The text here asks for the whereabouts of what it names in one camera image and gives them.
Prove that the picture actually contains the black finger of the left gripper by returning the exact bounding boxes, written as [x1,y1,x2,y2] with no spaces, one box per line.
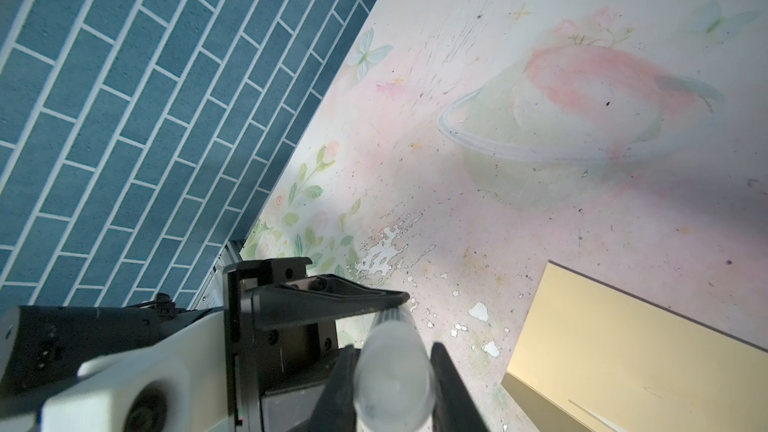
[240,274,410,331]

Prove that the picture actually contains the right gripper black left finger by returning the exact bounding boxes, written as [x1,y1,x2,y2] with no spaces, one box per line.
[306,345,359,432]

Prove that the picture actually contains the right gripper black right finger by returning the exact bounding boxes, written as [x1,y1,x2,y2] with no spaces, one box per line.
[430,342,489,432]

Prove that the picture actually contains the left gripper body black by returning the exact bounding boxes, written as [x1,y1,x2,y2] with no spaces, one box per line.
[224,258,339,431]

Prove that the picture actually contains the white glue stick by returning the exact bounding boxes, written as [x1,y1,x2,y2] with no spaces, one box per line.
[353,305,436,431]

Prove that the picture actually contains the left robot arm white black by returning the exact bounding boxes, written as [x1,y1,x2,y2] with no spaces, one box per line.
[1,257,409,431]

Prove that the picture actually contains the left aluminium corner post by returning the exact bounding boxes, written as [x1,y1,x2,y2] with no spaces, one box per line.
[191,240,245,310]

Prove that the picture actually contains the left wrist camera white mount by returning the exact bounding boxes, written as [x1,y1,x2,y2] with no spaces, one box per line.
[41,311,232,431]

